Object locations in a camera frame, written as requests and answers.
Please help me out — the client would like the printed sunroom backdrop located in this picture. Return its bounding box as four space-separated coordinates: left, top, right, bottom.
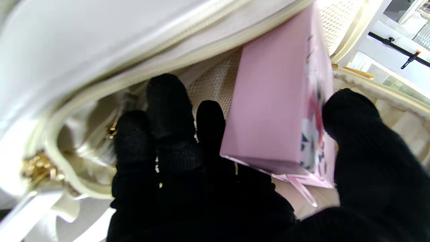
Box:
346 0 430 105

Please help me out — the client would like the pink floral jewelry box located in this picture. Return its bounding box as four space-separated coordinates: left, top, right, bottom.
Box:
220 2 336 207

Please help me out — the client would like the white zip pouch bag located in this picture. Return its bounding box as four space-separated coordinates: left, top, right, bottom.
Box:
0 0 430 242

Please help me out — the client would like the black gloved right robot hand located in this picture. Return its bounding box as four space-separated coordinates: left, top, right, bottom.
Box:
107 73 430 242

